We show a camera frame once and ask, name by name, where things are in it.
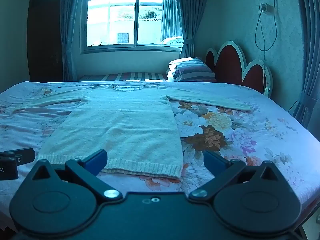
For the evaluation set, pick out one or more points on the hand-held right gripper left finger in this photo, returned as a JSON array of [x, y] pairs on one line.
[[96, 161]]

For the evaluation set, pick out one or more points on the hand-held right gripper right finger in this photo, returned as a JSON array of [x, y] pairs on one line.
[[214, 162]]

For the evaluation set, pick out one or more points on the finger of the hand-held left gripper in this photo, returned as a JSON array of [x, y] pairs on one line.
[[25, 155]]

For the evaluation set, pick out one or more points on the white towel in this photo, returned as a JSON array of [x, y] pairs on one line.
[[120, 127]]

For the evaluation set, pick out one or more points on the bed with white blanket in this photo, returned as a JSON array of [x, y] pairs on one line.
[[250, 140]]

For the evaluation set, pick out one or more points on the striped mattress sheet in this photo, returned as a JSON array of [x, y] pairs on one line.
[[125, 76]]

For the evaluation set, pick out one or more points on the striped pillow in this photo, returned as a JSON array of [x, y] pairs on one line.
[[196, 70]]

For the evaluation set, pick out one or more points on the white folded bedding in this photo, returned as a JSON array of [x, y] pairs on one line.
[[171, 73]]

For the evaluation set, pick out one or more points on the red scalloped headboard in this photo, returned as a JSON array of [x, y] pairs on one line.
[[231, 62]]

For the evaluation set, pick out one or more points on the dark wooden wardrobe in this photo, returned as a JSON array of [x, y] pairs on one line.
[[43, 37]]

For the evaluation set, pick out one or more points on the white quilt bundle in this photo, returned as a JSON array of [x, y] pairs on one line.
[[172, 40]]

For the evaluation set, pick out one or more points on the blue curtain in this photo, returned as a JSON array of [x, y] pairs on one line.
[[308, 55], [191, 17], [70, 30]]

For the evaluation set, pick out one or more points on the window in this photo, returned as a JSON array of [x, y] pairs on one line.
[[132, 15]]

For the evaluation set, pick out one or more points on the wall socket with charger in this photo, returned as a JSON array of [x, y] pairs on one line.
[[266, 8]]

